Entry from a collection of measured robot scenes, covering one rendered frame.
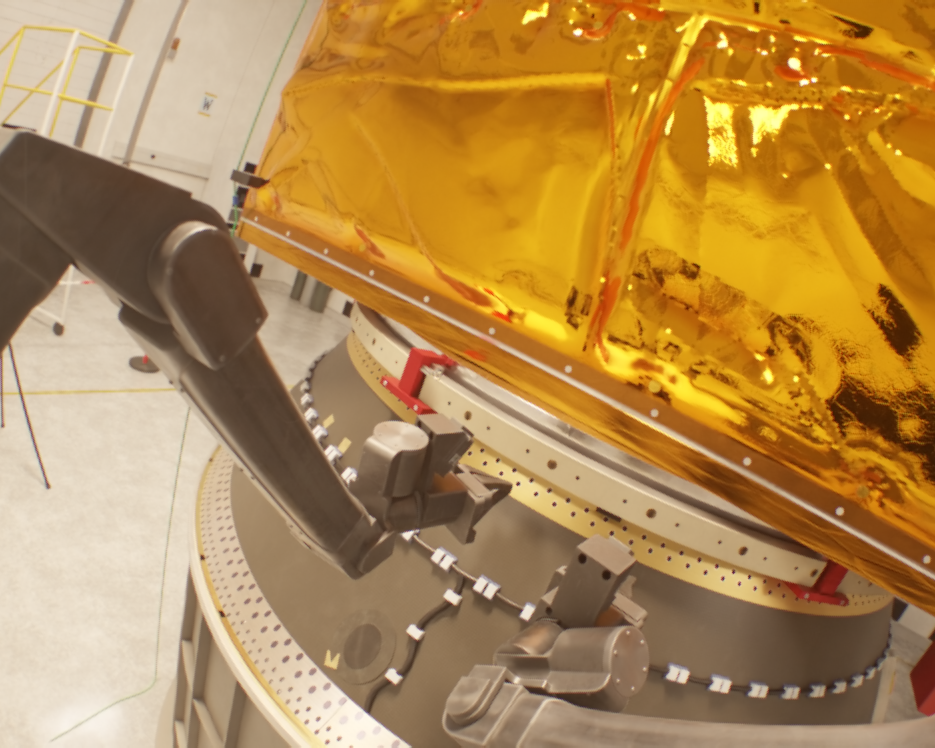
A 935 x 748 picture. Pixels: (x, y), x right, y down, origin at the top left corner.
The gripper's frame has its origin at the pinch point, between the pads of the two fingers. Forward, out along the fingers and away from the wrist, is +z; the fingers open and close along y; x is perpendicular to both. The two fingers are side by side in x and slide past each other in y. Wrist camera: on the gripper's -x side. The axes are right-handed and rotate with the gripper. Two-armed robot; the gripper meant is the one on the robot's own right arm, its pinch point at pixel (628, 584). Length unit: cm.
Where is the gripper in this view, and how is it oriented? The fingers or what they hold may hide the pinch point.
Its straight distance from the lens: 64.0
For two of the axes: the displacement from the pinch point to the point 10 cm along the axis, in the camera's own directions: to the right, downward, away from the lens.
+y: -7.0, -4.2, 5.8
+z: 6.8, -1.1, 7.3
